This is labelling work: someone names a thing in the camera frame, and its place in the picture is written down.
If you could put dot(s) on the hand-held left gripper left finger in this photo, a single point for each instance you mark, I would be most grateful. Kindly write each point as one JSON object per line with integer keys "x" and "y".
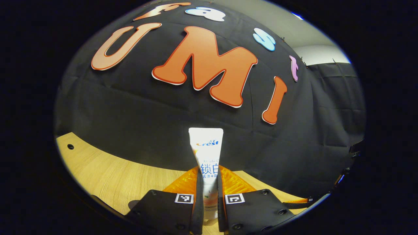
{"x": 166, "y": 212}

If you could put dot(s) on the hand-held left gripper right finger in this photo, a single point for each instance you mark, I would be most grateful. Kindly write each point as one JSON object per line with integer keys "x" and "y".
{"x": 254, "y": 212}

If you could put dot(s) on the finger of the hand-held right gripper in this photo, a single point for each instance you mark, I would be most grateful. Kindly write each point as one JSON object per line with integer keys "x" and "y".
{"x": 297, "y": 203}

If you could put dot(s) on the white toothpaste tube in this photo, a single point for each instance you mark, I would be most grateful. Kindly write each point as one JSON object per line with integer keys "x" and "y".
{"x": 206, "y": 153}

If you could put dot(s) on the wooden desktop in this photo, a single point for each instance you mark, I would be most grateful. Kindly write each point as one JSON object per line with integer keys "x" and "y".
{"x": 114, "y": 179}

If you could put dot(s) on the black backdrop cloth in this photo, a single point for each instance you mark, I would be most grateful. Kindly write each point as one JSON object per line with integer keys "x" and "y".
{"x": 147, "y": 124}

